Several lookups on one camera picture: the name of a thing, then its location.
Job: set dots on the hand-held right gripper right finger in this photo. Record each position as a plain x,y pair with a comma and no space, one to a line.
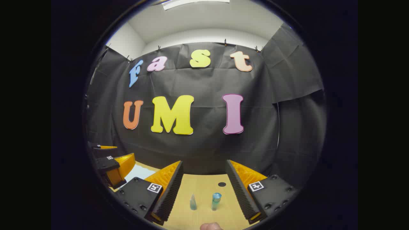
241,191

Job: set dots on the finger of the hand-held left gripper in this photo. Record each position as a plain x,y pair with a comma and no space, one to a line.
104,152
108,163

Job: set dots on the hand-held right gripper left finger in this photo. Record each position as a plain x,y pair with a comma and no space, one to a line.
169,195

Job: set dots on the teal cylindrical bottle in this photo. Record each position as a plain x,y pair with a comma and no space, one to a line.
216,201

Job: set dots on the light blue suitcase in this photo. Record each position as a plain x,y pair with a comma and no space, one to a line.
139,172

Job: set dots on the black backdrop cloth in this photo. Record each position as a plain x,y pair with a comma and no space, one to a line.
204,150

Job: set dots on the ceiling light panel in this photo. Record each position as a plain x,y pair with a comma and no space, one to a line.
195,3

